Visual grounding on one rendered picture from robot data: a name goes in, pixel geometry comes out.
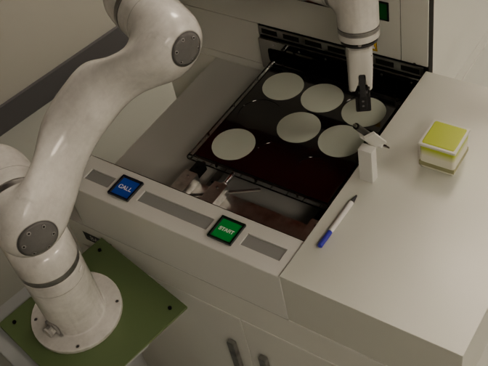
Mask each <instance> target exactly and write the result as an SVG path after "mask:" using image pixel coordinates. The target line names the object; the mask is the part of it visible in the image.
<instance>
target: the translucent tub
mask: <svg viewBox="0 0 488 366"><path fill-rule="evenodd" d="M470 131H471V130H470V129H467V128H464V127H462V126H457V125H454V124H451V123H447V122H444V121H439V120H436V119H434V120H433V122H432V123H431V125H430V126H429V127H428V129H427V131H426V132H425V134H424V135H423V137H422V138H421V140H420V141H419V143H418V145H420V160H419V164H420V165H422V166H423V167H426V168H429V169H432V170H435V171H439V172H442V173H444V174H448V175H450V176H453V175H454V174H455V172H456V171H457V169H458V168H459V166H460V164H461V163H462V161H463V159H464V157H465V156H466V154H467V152H468V134H469V133H470Z"/></svg>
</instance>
